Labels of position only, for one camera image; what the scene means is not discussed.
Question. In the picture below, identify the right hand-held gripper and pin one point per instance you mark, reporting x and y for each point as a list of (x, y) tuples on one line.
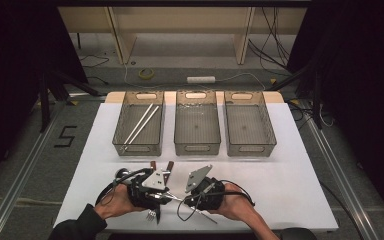
[(210, 200)]

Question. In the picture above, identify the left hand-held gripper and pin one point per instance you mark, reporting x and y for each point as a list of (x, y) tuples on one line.
[(143, 196)]

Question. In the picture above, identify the smoky clear plastic bin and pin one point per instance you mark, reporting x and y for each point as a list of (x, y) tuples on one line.
[(196, 116), (140, 133), (246, 116)]

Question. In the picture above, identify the person's left hand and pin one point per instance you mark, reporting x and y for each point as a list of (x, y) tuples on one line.
[(116, 201)]

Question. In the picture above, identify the person's right hand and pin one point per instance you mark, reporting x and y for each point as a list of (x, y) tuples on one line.
[(236, 206)]

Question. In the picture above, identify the white table sheet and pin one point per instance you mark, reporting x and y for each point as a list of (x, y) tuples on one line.
[(280, 186)]

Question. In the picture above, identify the white power strip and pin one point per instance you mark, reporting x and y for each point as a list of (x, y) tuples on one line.
[(200, 79)]

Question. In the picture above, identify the yellow tape roll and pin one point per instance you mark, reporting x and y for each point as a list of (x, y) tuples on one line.
[(140, 73)]

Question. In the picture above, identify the black metal stand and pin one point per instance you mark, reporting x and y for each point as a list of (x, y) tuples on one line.
[(44, 106), (317, 106)]

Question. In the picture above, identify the light wooden shelf unit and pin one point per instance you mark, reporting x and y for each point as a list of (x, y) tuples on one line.
[(120, 33)]

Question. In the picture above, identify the black curtain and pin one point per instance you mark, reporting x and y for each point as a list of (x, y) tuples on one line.
[(13, 66), (363, 66)]

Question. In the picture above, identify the aluminium floor rail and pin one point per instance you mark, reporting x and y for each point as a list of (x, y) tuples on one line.
[(341, 180), (19, 180)]

